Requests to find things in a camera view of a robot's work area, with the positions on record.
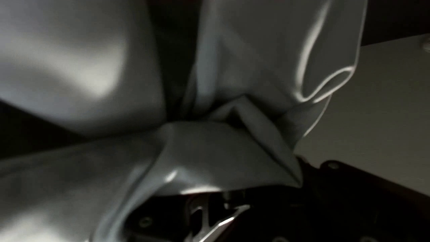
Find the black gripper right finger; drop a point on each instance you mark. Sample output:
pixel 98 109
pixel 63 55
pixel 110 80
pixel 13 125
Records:
pixel 370 206

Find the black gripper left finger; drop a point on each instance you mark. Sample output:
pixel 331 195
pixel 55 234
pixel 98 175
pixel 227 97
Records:
pixel 147 222

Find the grey pillow case cover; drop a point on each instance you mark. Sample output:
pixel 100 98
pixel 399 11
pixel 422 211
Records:
pixel 215 152

